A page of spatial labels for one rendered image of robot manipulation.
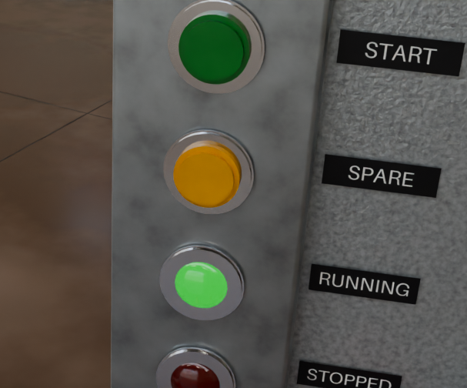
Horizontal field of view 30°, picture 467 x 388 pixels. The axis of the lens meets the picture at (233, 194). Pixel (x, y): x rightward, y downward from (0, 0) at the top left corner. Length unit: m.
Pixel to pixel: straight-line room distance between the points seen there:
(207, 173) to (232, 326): 0.08
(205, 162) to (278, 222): 0.04
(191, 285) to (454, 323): 0.11
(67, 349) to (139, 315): 2.17
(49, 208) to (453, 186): 2.96
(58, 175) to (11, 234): 0.49
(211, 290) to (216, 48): 0.10
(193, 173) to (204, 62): 0.04
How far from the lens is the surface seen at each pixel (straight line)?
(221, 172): 0.34
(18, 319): 2.68
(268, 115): 0.33
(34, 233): 3.12
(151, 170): 0.35
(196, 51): 0.32
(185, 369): 0.39
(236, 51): 0.32
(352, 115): 0.35
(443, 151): 0.36
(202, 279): 0.36
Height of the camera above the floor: 1.52
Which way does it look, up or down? 26 degrees down
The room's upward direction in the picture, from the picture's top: 4 degrees clockwise
